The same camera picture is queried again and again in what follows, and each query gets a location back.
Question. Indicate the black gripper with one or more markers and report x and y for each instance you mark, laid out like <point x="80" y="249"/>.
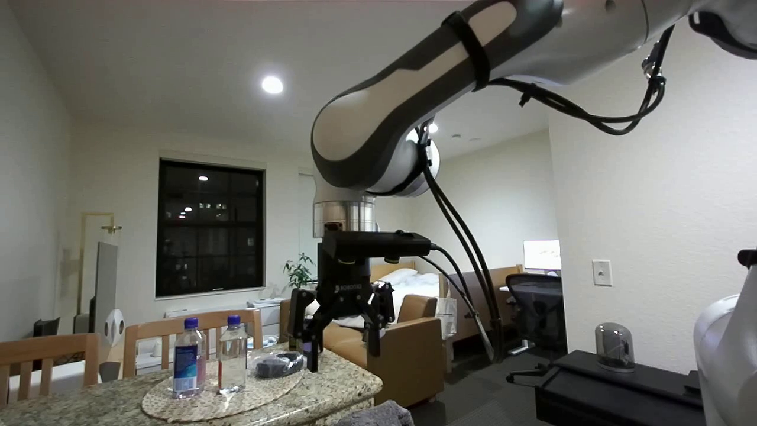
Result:
<point x="344" y="276"/>

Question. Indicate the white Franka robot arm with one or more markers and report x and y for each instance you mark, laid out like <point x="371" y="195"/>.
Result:
<point x="409" y="104"/>

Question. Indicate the clear label water bottle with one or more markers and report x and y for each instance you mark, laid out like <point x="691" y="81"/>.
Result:
<point x="233" y="358"/>

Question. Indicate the blue label water bottle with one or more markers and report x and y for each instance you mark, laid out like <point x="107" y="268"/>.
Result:
<point x="188" y="364"/>

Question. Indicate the dark glass bowl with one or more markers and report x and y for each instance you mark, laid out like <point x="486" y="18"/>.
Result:
<point x="280" y="366"/>

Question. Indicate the tan wooden armchair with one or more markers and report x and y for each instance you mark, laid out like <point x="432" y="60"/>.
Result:
<point x="409" y="364"/>

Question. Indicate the green potted plant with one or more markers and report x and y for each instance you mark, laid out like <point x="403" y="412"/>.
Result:
<point x="298" y="273"/>

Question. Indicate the white low cabinet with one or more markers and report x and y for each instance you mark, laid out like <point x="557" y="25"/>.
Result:
<point x="264" y="312"/>

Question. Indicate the white paper bag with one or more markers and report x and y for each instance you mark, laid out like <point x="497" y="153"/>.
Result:
<point x="448" y="317"/>

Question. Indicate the white roller blind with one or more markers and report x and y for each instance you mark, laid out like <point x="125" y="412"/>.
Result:
<point x="305" y="237"/>

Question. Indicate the round woven placemat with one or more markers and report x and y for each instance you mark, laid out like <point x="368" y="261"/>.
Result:
<point x="238" y="399"/>

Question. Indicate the wooden desk partition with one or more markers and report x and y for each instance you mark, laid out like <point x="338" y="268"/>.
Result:
<point x="505" y="300"/>

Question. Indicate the dark night window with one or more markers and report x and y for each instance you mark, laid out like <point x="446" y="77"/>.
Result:
<point x="209" y="237"/>

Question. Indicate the wooden dining chair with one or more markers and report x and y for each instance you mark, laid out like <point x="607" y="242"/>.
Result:
<point x="47" y="348"/>
<point x="156" y="328"/>

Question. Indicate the black office chair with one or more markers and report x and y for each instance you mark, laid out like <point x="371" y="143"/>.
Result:
<point x="540" y="312"/>

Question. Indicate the bright computer monitor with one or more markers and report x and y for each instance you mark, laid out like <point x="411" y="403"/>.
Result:
<point x="543" y="254"/>

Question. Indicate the small white appliance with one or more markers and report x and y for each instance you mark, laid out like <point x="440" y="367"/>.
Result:
<point x="113" y="326"/>

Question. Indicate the tall grey panel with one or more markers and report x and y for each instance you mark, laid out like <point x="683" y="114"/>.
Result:
<point x="105" y="285"/>

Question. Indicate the black equipment case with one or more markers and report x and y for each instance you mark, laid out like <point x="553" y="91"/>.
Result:
<point x="607" y="392"/>

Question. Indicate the round ceiling light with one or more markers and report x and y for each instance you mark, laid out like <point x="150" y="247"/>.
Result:
<point x="273" y="83"/>

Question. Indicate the grey glass cylinder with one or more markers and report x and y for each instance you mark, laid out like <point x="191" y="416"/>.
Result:
<point x="613" y="347"/>

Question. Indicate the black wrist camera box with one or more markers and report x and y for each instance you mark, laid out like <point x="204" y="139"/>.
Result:
<point x="385" y="242"/>

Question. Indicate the white wall switch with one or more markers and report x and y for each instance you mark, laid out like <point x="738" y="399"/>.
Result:
<point x="602" y="273"/>

